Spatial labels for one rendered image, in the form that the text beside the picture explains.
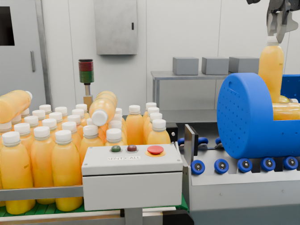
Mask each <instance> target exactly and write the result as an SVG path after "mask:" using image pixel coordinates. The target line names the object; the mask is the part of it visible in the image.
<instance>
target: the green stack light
mask: <svg viewBox="0 0 300 225"><path fill-rule="evenodd" d="M79 80H80V81H79V82H80V83H93V82H95V81H94V71H79Z"/></svg>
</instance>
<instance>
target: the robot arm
mask: <svg viewBox="0 0 300 225"><path fill-rule="evenodd" d="M246 1H247V3H248V4H249V5H250V4H252V3H253V4H256V3H258V2H260V1H261V0H246ZM298 10H300V0H270V1H269V6H268V10H267V33H268V36H274V33H277V35H276V38H277V40H278V43H282V41H283V38H284V35H285V33H287V32H290V31H293V30H296V29H298V23H297V22H296V21H294V20H293V19H292V12H293V11H298ZM277 11H280V12H277ZM276 12H277V13H276Z"/></svg>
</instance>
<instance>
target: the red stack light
mask: <svg viewBox="0 0 300 225"><path fill-rule="evenodd" d="M78 64H79V71H93V70H94V64H93V61H92V62H78Z"/></svg>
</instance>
